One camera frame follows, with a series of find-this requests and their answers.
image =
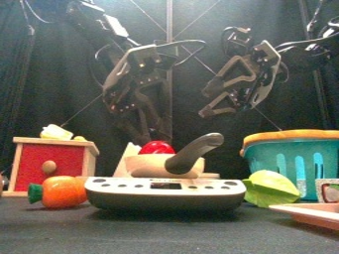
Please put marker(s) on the red toy apple half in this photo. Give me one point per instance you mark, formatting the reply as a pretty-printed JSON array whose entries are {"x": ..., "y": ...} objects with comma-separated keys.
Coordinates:
[{"x": 157, "y": 148}]

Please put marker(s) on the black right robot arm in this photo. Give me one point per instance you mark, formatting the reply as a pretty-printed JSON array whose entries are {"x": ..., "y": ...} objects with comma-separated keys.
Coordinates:
[{"x": 309, "y": 49}]

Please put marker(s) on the light wooden board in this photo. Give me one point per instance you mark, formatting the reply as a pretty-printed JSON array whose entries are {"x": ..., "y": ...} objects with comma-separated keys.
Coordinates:
[{"x": 126, "y": 158}]

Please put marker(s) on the small yellow toy piece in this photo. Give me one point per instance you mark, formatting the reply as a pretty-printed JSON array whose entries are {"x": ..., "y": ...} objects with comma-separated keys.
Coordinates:
[{"x": 81, "y": 138}]

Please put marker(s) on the pale yellow toy food piece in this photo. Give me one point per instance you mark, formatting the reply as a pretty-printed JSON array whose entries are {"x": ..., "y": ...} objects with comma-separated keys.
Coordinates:
[{"x": 57, "y": 132}]

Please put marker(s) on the grey digital kitchen scale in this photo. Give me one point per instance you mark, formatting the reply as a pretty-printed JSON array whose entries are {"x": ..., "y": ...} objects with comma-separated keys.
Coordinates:
[{"x": 165, "y": 194}]

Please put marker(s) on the red wooden drawer box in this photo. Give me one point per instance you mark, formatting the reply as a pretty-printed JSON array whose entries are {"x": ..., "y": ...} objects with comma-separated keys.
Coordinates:
[{"x": 53, "y": 163}]

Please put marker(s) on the teal basket orange rim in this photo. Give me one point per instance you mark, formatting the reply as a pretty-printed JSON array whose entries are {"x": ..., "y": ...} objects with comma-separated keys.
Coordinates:
[{"x": 294, "y": 158}]

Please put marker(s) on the orange toy carrot green top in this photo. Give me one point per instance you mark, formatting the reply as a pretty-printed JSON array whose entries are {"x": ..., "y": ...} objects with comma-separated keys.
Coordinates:
[{"x": 60, "y": 191}]

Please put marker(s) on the green toy lettuce leaf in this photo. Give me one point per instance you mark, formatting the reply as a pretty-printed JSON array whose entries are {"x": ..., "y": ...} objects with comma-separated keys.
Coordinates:
[{"x": 272, "y": 189}]

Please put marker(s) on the small white framed toy card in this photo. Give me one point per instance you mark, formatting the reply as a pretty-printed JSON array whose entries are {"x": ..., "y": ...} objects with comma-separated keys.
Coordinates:
[{"x": 328, "y": 190}]

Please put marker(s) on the pink plate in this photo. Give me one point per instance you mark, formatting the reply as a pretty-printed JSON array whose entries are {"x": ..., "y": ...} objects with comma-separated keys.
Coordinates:
[{"x": 309, "y": 214}]

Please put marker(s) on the vertical metal frame pole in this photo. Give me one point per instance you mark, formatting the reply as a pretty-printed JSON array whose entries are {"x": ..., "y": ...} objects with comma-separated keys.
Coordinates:
[{"x": 169, "y": 23}]

